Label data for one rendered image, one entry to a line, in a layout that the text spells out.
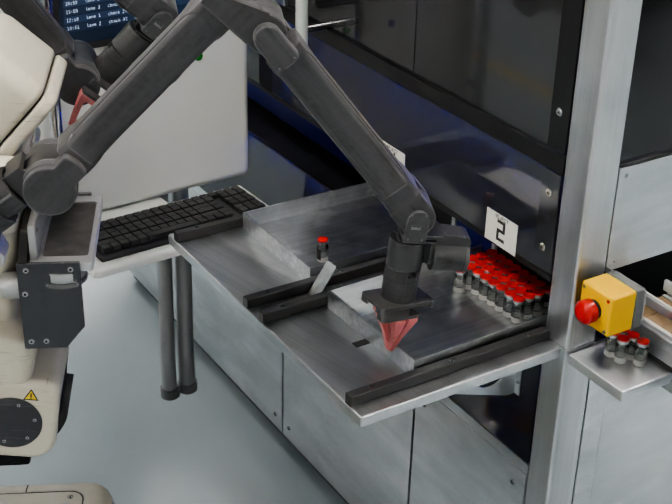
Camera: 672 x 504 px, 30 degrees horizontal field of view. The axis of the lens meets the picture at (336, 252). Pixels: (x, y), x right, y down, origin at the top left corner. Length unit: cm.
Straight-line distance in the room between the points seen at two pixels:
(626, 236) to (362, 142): 51
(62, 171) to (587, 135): 79
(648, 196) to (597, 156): 16
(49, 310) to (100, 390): 151
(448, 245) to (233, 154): 98
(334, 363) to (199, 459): 128
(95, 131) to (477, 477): 109
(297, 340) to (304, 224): 43
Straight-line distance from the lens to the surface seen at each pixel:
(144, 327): 385
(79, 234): 214
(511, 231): 217
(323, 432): 302
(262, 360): 321
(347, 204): 258
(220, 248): 241
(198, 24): 175
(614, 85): 196
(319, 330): 215
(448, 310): 222
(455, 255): 197
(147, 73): 178
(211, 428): 341
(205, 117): 278
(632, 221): 211
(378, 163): 187
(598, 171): 200
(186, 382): 320
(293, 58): 175
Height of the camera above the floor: 202
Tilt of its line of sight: 28 degrees down
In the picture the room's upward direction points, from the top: 1 degrees clockwise
